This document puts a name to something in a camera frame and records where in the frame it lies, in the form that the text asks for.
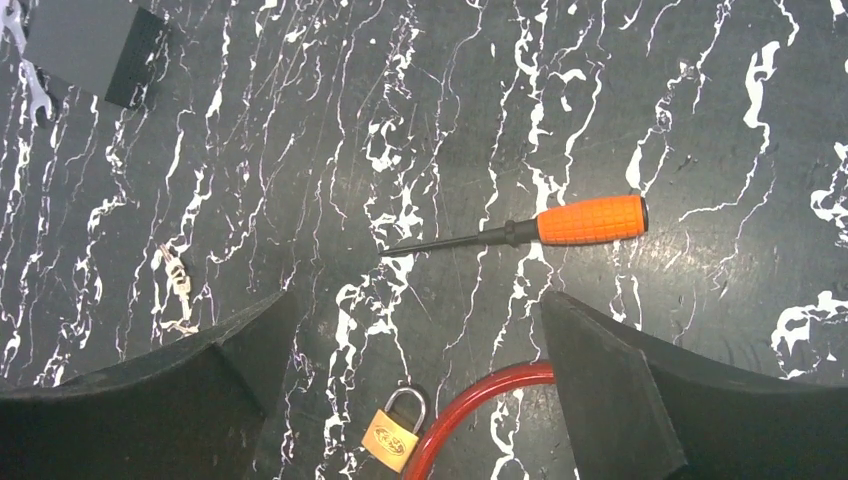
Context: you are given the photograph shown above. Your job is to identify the small silver key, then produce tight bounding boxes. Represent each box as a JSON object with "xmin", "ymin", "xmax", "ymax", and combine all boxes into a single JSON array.
[{"xmin": 158, "ymin": 244, "xmax": 199, "ymax": 336}]

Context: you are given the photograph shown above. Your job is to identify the orange handled screwdriver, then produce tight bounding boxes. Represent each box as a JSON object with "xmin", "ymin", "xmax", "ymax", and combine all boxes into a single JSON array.
[{"xmin": 380, "ymin": 195, "xmax": 649, "ymax": 257}]

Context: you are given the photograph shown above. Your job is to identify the brass padlock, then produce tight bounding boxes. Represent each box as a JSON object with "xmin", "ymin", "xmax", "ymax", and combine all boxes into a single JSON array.
[{"xmin": 361, "ymin": 385, "xmax": 429, "ymax": 474}]

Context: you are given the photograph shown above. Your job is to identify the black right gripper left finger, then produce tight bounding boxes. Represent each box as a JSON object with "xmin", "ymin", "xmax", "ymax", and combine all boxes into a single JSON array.
[{"xmin": 1, "ymin": 292, "xmax": 297, "ymax": 479}]

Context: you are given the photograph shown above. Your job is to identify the red cable lock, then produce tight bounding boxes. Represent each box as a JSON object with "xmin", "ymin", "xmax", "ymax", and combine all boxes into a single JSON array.
[{"xmin": 401, "ymin": 360, "xmax": 555, "ymax": 480}]

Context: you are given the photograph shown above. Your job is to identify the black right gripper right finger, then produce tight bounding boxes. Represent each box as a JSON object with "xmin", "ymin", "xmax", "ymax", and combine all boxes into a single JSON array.
[{"xmin": 541, "ymin": 292, "xmax": 847, "ymax": 479}]

